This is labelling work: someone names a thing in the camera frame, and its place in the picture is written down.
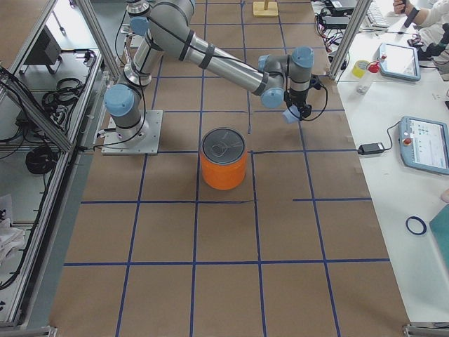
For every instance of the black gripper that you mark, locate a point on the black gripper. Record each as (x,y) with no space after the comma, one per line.
(295,102)

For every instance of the light blue plastic cup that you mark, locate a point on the light blue plastic cup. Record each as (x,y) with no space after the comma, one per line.
(291,115)

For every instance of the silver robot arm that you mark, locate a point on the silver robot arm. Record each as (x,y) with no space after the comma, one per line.
(164,27)

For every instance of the yellow tape roll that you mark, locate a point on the yellow tape roll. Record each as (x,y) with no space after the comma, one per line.
(359,68)

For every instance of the red cap clear bottle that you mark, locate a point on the red cap clear bottle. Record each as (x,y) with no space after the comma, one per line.
(370,74)

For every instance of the black power adapter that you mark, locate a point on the black power adapter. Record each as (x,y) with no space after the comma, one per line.
(371,148)

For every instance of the orange can with metal lid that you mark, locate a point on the orange can with metal lid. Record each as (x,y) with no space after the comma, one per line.
(223,158)

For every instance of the wooden mug tree stand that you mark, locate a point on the wooden mug tree stand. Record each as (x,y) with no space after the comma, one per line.
(265,8)

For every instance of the teach pendant far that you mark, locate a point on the teach pendant far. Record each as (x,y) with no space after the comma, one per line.
(400,62)

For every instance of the teach pendant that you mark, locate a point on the teach pendant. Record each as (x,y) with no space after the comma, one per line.
(400,62)
(423,144)

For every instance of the teach pendant near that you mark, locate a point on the teach pendant near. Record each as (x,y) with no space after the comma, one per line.
(423,144)

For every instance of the aluminium frame post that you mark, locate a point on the aluminium frame post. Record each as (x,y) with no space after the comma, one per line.
(355,21)

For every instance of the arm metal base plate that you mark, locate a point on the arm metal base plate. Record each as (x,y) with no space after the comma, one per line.
(136,140)

